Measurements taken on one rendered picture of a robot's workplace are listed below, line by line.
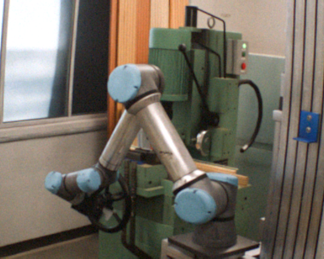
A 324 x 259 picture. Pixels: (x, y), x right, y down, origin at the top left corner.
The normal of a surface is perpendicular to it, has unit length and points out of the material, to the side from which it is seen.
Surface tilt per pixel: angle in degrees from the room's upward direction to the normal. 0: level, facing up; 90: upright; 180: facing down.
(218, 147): 90
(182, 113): 90
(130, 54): 87
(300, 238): 90
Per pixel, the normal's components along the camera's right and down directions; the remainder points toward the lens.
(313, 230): -0.80, 0.04
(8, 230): 0.78, 0.15
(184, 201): -0.43, 0.22
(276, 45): -0.62, 0.08
